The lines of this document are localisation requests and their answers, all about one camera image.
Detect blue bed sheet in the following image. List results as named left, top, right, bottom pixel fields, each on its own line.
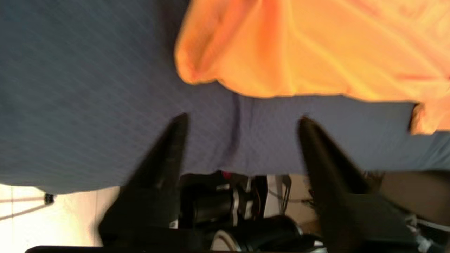
left=0, top=0, right=450, bottom=195

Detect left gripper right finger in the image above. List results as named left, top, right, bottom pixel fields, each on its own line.
left=298, top=117, right=419, bottom=253

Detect yellow t-shirt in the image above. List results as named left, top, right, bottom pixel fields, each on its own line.
left=174, top=0, right=450, bottom=136

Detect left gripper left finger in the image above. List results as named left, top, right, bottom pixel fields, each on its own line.
left=98, top=113, right=190, bottom=246

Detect robot torso and base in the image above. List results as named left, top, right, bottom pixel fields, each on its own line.
left=172, top=170, right=450, bottom=253

